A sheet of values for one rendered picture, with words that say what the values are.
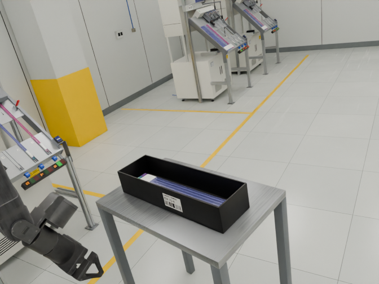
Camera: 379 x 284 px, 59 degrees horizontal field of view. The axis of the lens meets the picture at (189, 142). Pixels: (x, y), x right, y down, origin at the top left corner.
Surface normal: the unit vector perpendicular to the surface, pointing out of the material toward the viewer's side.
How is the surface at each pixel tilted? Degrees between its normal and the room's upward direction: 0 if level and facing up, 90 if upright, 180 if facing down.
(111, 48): 90
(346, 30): 90
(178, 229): 0
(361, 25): 90
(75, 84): 90
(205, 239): 0
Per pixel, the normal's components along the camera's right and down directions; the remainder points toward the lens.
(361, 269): -0.18, -0.89
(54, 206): 0.73, 0.15
